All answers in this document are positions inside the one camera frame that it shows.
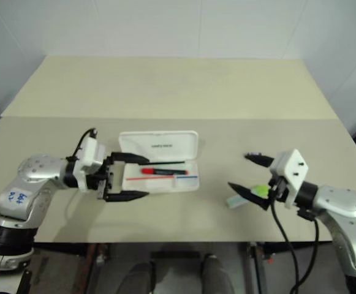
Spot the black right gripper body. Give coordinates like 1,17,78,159
268,177,289,203

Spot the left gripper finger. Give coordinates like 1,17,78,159
111,151,151,165
105,190,150,203

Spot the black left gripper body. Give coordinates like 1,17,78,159
85,152,119,202

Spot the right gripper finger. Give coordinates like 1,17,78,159
227,182,271,212
244,154,275,169

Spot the red marker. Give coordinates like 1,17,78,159
140,167,190,176

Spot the white hinged pencil case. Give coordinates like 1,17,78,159
110,130,201,194

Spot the thin black marker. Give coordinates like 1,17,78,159
148,159,187,165

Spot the dark rounded shape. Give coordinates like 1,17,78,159
201,254,229,294

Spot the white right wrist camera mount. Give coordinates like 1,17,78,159
268,148,311,209

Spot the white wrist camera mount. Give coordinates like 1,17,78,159
268,148,311,209
72,136,105,193

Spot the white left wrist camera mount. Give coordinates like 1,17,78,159
72,136,105,193

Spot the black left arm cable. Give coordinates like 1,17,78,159
72,127,99,160

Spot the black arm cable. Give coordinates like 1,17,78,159
268,180,321,294
72,127,99,160

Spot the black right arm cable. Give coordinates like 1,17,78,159
268,180,321,294

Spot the metal table leg frame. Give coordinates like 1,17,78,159
81,243,112,294
246,241,274,294

